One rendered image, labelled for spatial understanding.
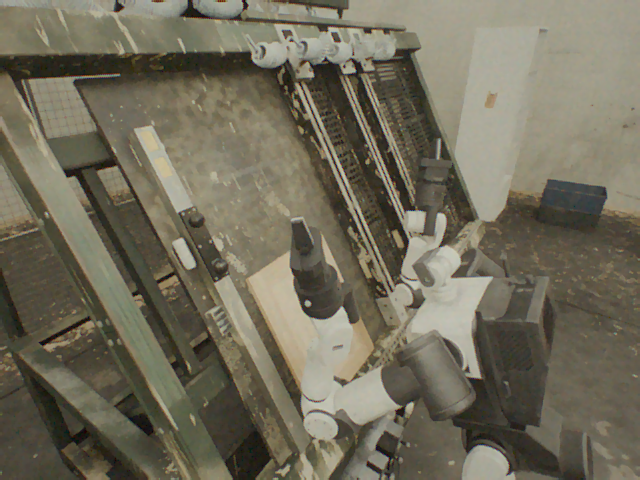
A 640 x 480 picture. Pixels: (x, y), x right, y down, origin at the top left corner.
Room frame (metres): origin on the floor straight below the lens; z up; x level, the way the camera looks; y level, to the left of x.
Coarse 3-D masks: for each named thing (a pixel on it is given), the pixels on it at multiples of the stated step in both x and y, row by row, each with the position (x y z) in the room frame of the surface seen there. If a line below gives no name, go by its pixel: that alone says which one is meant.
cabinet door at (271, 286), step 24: (288, 264) 1.02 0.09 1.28; (264, 288) 0.91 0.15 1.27; (288, 288) 0.97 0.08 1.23; (264, 312) 0.87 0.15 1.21; (288, 312) 0.92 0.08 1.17; (288, 336) 0.87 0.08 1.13; (312, 336) 0.93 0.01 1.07; (360, 336) 1.06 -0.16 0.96; (288, 360) 0.82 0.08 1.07; (360, 360) 0.99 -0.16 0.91
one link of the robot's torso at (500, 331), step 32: (480, 288) 0.77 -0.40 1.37; (512, 288) 0.73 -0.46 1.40; (544, 288) 0.70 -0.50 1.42; (416, 320) 0.70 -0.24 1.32; (448, 320) 0.66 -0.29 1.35; (480, 320) 0.60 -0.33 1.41; (512, 320) 0.61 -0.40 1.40; (544, 320) 0.72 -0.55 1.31; (480, 352) 0.60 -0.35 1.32; (512, 352) 0.59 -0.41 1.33; (544, 352) 0.57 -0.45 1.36; (480, 384) 0.60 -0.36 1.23; (512, 384) 0.59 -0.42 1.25; (544, 384) 0.56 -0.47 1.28; (480, 416) 0.61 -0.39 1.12; (512, 416) 0.58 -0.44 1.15
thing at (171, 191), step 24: (144, 144) 0.92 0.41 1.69; (144, 168) 0.92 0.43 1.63; (168, 192) 0.88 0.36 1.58; (216, 288) 0.80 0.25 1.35; (240, 312) 0.80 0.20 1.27; (240, 336) 0.76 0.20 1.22; (264, 360) 0.76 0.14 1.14; (264, 384) 0.72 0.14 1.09; (288, 408) 0.71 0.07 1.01; (288, 432) 0.68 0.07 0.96
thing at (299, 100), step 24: (288, 48) 1.45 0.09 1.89; (288, 72) 1.46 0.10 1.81; (312, 72) 1.50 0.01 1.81; (288, 96) 1.47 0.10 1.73; (312, 120) 1.41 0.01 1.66; (312, 144) 1.41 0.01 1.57; (336, 168) 1.39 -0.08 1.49; (336, 192) 1.35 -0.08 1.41; (360, 216) 1.33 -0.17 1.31; (360, 240) 1.28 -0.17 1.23; (384, 264) 1.28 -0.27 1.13; (384, 288) 1.22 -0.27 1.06; (384, 312) 1.21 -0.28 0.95
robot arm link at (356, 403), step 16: (352, 384) 0.61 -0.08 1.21; (368, 384) 0.58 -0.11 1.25; (336, 400) 0.60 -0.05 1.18; (352, 400) 0.58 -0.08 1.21; (368, 400) 0.56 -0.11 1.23; (384, 400) 0.55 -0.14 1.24; (320, 416) 0.56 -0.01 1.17; (336, 416) 0.56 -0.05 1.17; (352, 416) 0.56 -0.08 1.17; (368, 416) 0.55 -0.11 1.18; (320, 432) 0.56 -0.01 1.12; (336, 432) 0.55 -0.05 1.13; (352, 432) 0.55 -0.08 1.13
